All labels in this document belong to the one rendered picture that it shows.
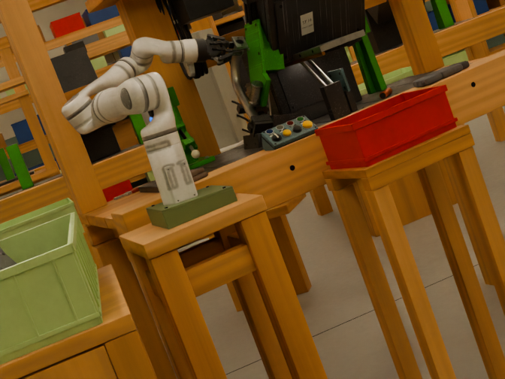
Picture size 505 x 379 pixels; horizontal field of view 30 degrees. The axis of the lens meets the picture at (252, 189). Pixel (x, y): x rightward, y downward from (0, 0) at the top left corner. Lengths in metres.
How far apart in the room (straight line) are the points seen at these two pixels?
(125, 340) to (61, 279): 0.17
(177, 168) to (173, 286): 0.30
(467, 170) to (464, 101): 0.44
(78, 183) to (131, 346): 1.33
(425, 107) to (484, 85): 0.50
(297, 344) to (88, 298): 0.70
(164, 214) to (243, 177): 0.41
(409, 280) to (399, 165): 0.30
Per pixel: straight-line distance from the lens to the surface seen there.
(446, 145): 2.57
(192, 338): 2.30
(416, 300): 2.55
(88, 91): 2.77
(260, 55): 2.95
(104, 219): 2.84
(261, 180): 2.68
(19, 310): 1.89
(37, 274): 1.87
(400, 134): 2.53
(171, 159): 2.36
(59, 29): 9.92
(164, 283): 2.26
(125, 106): 2.39
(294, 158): 2.72
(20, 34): 3.16
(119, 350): 1.89
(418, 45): 3.65
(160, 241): 2.25
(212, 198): 2.34
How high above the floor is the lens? 1.18
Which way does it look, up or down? 8 degrees down
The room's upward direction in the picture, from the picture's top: 20 degrees counter-clockwise
